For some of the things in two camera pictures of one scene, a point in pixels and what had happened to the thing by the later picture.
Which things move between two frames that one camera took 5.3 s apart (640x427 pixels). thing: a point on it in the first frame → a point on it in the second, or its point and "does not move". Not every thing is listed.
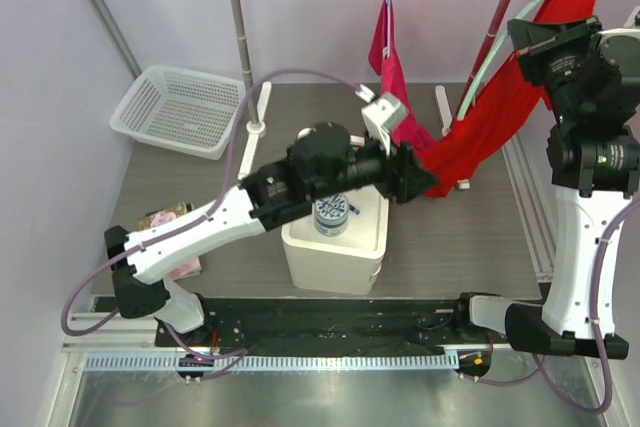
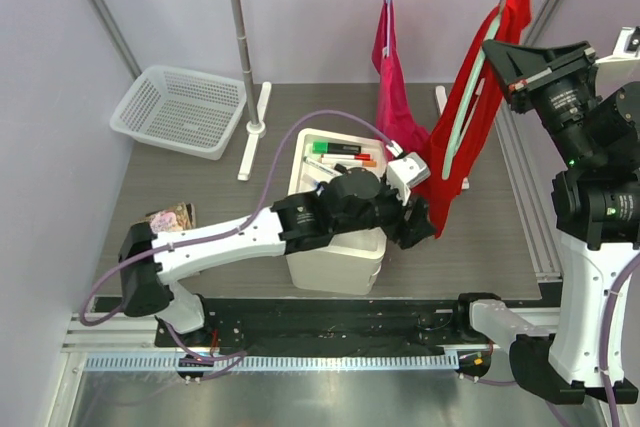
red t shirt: x=507 y=103 → x=438 y=192
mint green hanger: x=493 y=51 → x=451 y=146
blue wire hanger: x=386 y=50 does not move
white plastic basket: x=183 y=111 does not move
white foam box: x=348 y=264 does not move
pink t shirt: x=386 y=56 does not move
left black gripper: x=402 y=176 → x=407 y=233
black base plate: x=235 y=324 does not move
